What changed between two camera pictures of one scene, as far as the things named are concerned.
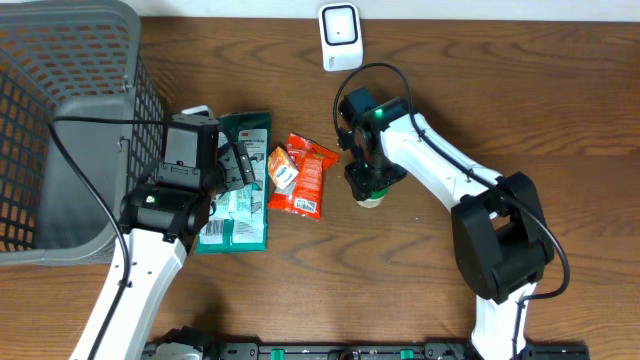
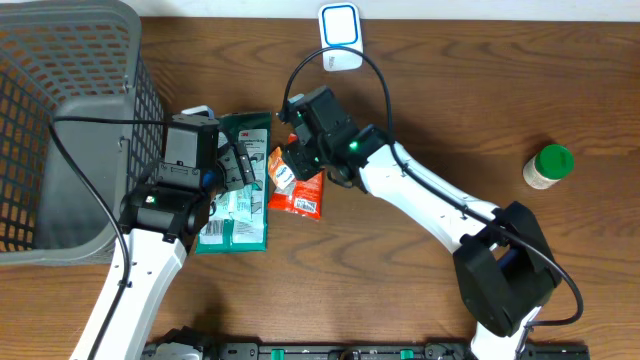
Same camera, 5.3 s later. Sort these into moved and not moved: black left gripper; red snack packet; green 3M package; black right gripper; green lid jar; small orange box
Moved: green lid jar; black right gripper
Not moved: red snack packet; green 3M package; black left gripper; small orange box
